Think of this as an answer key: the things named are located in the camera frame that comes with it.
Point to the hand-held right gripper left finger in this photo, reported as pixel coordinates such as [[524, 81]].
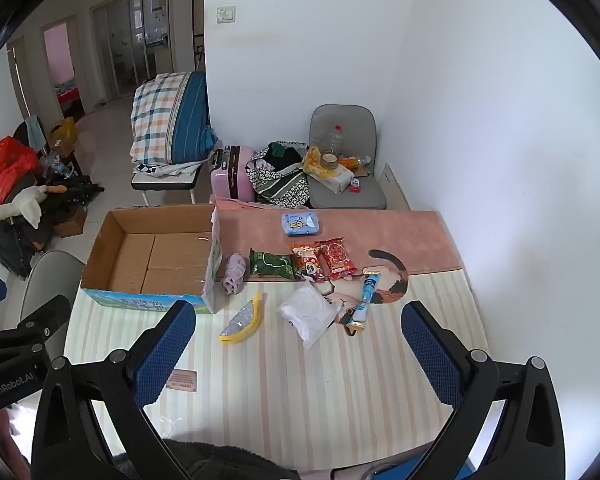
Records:
[[162, 355]]

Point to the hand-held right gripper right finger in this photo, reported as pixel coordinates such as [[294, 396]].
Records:
[[430, 355]]

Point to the yellow silver scrubber sponge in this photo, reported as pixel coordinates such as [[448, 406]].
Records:
[[242, 317]]

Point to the cardboard box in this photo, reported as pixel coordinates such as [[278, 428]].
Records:
[[175, 260]]

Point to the purple cloth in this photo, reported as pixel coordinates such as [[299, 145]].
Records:
[[234, 272]]

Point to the white chair backrest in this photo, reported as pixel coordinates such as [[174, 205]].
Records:
[[50, 280]]

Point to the black fabric heap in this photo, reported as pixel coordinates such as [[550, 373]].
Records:
[[10, 252]]

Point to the blue tube sachet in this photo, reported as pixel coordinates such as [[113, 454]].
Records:
[[369, 292]]

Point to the white goose plush toy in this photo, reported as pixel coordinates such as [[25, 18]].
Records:
[[27, 205]]

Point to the small brown carton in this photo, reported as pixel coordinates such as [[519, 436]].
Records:
[[72, 222]]

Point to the cat printed mat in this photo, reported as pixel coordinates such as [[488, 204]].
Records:
[[280, 385]]

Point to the white plastic packet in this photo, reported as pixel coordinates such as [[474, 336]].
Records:
[[307, 312]]

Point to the red plastic bag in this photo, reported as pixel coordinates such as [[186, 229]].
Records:
[[5, 165]]

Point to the red snack packet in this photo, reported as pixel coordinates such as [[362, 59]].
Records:
[[336, 259]]

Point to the green snack packet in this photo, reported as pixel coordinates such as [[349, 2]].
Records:
[[270, 262]]

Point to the orange snack packet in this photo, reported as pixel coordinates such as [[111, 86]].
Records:
[[305, 260]]

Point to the light blue cloth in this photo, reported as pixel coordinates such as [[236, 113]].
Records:
[[34, 132]]

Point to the beige board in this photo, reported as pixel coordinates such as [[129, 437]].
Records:
[[395, 190]]

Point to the white stool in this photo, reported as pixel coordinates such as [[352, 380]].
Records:
[[160, 181]]

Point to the yellow paper bag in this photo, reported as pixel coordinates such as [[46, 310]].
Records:
[[62, 135]]

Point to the small red box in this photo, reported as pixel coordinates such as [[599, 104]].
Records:
[[355, 187]]

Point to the blue wet wipes pack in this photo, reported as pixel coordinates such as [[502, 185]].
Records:
[[300, 224]]

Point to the white tissue pack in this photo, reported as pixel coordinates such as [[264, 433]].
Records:
[[337, 179]]

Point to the pink suitcase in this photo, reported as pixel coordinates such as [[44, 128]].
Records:
[[242, 170]]

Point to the patterned tote bag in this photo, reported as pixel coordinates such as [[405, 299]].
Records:
[[280, 187]]

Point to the brown tape roll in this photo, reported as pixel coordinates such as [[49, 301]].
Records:
[[329, 161]]

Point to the plaid folded quilt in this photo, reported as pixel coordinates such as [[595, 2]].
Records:
[[152, 120]]

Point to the yellow plastic bag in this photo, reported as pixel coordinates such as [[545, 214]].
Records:
[[310, 162]]

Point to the clear plastic bottle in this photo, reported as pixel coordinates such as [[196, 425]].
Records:
[[334, 140]]

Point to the blue striped quilt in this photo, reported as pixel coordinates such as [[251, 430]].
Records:
[[192, 115]]

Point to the grey cushioned chair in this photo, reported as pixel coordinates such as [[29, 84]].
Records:
[[350, 120]]

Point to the glass sliding door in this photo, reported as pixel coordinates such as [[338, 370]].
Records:
[[130, 45]]

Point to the wooden door frame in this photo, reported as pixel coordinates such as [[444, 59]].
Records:
[[82, 60]]

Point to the white light switch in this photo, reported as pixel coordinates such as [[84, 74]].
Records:
[[226, 14]]

